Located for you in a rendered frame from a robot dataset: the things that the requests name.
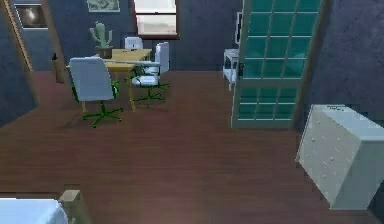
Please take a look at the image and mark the green cactus in brown pot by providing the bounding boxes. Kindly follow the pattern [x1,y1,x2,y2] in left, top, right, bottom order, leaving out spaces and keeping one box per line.
[89,21,114,60]

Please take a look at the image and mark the teal glass pane door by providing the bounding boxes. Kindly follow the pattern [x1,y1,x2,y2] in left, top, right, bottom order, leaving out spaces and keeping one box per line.
[230,0,325,130]

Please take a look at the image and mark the dark framed window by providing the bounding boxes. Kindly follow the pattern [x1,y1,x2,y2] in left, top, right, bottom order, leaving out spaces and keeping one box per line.
[13,3,49,30]

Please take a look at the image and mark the white side table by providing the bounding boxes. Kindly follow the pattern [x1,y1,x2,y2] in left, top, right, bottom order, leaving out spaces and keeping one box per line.
[222,48,240,92]

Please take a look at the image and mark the brown framed window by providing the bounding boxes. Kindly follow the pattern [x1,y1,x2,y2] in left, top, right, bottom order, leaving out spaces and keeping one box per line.
[130,0,181,40]

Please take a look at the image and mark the yellow wooden table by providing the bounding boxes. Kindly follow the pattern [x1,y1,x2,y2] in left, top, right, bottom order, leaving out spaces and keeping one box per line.
[65,48,153,113]

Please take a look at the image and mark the white chest of drawers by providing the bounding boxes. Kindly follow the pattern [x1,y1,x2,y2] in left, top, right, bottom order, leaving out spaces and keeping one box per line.
[295,103,384,211]

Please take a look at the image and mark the brown wooden door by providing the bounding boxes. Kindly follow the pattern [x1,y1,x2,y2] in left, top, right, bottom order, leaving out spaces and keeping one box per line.
[39,0,72,85]

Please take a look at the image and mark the white office chair green base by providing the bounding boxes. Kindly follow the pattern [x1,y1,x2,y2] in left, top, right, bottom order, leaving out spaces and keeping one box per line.
[131,41,171,108]
[68,56,125,129]
[124,36,144,51]

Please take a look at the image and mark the wooden bed with white bedding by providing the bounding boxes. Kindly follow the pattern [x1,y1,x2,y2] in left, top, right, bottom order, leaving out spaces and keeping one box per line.
[0,189,92,224]

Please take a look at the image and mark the white framed wall picture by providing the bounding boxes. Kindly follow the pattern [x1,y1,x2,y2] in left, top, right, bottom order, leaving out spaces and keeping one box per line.
[235,11,244,46]

